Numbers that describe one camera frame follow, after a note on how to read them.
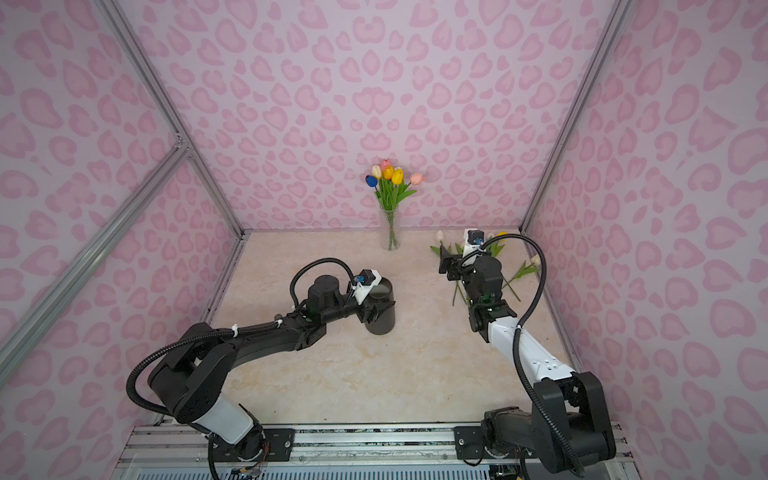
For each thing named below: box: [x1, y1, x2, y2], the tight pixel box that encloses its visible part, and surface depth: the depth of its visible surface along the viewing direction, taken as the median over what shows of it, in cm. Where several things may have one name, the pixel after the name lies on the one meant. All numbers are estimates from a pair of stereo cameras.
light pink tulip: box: [407, 173, 426, 186], surface depth 94 cm
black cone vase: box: [365, 276, 395, 335], surface depth 82 cm
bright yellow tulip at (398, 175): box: [392, 166, 405, 185], surface depth 92 cm
